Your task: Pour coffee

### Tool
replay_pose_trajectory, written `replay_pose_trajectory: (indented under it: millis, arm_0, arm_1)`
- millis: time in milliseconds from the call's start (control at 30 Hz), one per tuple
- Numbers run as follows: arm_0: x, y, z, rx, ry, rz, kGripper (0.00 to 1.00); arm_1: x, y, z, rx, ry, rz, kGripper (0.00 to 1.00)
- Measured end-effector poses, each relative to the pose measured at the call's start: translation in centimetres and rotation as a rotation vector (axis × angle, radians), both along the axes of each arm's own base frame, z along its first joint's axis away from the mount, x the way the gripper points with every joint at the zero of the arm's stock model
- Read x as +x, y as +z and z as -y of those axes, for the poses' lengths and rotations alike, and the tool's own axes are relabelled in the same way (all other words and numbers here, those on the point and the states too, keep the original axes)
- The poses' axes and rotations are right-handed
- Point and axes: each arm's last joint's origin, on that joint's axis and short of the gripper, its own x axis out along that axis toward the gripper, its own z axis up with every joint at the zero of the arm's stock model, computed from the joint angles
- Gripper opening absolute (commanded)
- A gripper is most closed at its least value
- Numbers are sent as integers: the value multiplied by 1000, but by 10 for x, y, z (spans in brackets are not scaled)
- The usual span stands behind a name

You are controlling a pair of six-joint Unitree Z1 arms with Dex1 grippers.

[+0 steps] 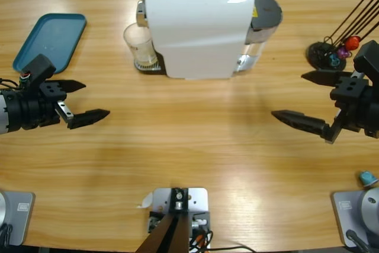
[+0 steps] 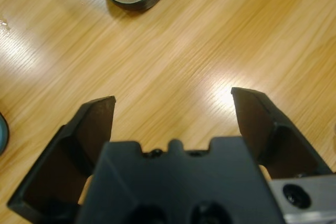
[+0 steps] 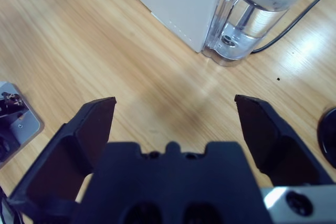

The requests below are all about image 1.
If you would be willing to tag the light blue coffee capsule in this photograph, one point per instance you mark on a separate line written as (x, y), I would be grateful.
(368, 179)

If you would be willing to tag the clear glass cup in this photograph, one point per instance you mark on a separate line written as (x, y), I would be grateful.
(137, 39)

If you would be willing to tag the black capsule holder with rods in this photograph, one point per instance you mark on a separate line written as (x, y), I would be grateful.
(318, 53)

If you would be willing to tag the purple coffee capsule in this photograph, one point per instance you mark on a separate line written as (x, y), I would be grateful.
(343, 53)

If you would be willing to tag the dark camera post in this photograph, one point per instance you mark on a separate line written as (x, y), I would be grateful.
(168, 235)

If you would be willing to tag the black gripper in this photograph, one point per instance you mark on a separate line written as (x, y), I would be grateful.
(359, 108)
(26, 109)

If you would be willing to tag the orange-red coffee capsule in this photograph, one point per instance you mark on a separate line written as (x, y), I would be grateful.
(353, 42)

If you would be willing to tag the white paper tab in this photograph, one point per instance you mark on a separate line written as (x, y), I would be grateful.
(146, 201)

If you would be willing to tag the teal plastic tray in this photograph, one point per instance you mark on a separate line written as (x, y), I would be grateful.
(50, 39)

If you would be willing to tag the white capsule coffee machine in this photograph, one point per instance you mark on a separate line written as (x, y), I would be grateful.
(201, 33)

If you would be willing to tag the white mount block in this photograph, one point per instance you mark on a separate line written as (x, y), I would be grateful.
(197, 199)

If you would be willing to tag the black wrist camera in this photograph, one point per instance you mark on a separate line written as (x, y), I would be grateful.
(37, 67)
(368, 56)

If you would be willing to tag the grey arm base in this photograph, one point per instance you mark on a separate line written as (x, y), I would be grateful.
(22, 214)
(345, 217)

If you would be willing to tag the clear water tank black lid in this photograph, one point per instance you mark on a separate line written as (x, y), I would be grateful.
(268, 10)

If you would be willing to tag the teal capsule with dark rim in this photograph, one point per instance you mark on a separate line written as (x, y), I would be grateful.
(334, 60)

